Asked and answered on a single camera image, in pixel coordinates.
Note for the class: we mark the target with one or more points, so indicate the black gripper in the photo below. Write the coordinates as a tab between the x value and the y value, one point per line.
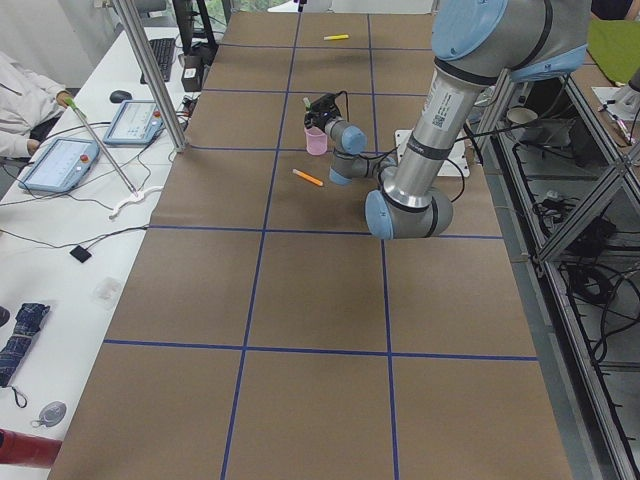
316	120

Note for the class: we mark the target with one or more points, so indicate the orange marker pen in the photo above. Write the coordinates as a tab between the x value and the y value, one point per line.
307	177

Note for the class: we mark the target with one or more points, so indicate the yellow marker pen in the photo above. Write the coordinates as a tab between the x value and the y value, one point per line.
338	37

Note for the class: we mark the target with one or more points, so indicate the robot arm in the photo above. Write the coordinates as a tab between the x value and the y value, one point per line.
472	42

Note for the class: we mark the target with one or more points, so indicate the pink mesh pen holder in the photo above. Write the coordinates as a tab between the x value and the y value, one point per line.
316	141

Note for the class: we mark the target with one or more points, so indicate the black box with label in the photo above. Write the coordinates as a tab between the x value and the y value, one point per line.
193	73

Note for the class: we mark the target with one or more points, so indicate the black keyboard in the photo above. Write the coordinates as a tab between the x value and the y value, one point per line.
163	50

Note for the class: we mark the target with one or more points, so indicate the far teach pendant tablet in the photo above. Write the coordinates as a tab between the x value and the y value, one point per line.
135	123

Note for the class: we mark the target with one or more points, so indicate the teach pendant tablet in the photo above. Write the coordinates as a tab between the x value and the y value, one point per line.
135	123
60	166

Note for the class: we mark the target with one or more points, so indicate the paper cup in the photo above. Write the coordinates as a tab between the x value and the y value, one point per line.
521	118

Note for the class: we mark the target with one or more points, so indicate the black computer mouse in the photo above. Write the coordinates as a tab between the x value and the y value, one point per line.
119	96

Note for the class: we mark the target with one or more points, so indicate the metal reacher stick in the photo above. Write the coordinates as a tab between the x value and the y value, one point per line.
69	101

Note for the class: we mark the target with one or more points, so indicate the near teach pendant tablet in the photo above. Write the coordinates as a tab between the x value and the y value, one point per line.
60	166

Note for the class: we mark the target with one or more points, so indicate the clear plastic packet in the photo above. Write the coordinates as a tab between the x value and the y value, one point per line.
107	290

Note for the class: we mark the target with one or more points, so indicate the small black square device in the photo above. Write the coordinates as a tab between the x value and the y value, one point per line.
80	253

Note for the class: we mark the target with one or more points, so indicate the seated person in white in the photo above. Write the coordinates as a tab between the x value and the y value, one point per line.
31	103

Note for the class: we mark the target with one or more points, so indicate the folded blue umbrella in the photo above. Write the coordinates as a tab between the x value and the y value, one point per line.
28	322

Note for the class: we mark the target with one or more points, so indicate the red bottle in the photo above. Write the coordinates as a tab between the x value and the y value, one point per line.
28	450

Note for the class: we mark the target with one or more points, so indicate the white camera stand pillar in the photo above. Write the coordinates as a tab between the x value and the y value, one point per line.
455	165

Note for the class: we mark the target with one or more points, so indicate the aluminium frame post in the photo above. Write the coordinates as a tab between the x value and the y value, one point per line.
126	10

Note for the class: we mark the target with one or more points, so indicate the round grey keychain tag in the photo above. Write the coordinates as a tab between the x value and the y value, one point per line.
50	415

